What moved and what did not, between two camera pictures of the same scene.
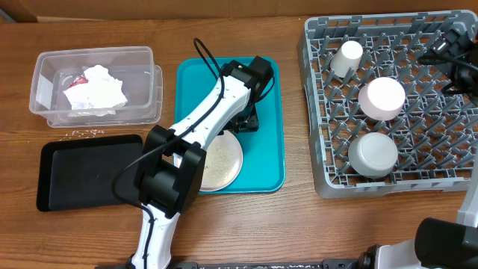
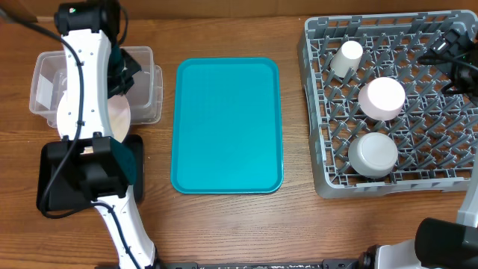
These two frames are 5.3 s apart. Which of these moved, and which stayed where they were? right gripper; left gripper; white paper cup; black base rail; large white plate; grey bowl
Moved: left gripper; large white plate
Stayed: grey bowl; black base rail; right gripper; white paper cup
